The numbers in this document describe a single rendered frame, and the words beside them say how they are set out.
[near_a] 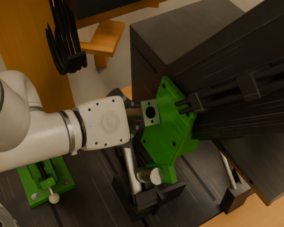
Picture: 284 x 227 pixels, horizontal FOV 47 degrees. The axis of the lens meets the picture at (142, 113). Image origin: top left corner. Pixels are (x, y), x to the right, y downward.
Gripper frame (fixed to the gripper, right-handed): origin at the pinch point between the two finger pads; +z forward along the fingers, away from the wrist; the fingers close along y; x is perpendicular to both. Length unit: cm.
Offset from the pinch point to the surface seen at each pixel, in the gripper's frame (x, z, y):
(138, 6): 20.7, 18.0, 29.3
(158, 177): -0.3, 0.9, -15.0
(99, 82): 163, 65, 15
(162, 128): -2.8, 2.8, -4.0
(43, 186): 22.1, -19.6, -14.3
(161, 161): 0.2, 2.8, -11.9
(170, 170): -2.7, 2.9, -13.6
